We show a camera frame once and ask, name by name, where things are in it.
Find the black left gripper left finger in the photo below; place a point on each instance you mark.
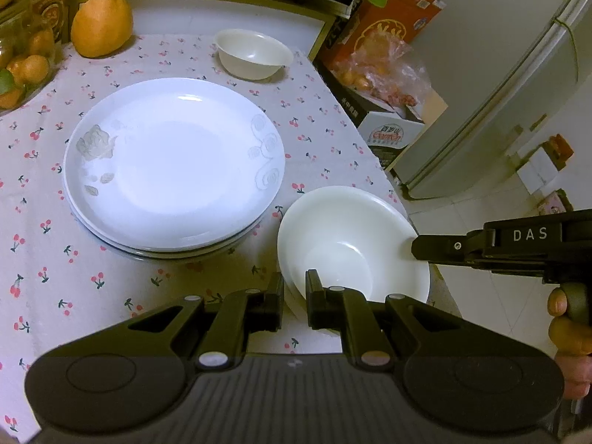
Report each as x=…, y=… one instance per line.
x=241, y=314

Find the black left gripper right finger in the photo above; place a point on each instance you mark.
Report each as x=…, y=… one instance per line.
x=347, y=312

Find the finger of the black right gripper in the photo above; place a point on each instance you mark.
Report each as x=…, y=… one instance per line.
x=449, y=250

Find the cream bowl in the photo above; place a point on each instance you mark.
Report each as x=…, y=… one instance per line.
x=251, y=55
x=352, y=239

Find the white plate with grey rose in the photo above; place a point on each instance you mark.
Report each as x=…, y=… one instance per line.
x=173, y=164

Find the white bowl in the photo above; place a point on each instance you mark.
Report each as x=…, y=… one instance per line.
x=295, y=302

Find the large blue patterned plate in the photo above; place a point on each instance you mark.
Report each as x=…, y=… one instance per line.
x=194, y=258

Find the person's right hand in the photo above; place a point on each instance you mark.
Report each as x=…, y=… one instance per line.
x=573, y=343

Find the black white cardboard box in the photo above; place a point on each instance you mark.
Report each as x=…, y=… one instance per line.
x=386, y=130

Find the cherry print tablecloth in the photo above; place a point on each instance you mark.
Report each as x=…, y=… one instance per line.
x=58, y=283

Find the plastic bag of oranges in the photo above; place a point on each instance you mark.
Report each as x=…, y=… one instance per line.
x=386, y=68

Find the white refrigerator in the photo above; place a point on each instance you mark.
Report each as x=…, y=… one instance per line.
x=502, y=67

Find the red gift box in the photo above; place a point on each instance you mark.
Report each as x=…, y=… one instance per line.
x=404, y=19

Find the orange citrus on table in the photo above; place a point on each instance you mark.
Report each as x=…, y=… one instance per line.
x=101, y=27

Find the glass jar of kumquats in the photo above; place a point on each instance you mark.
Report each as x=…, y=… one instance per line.
x=28, y=54

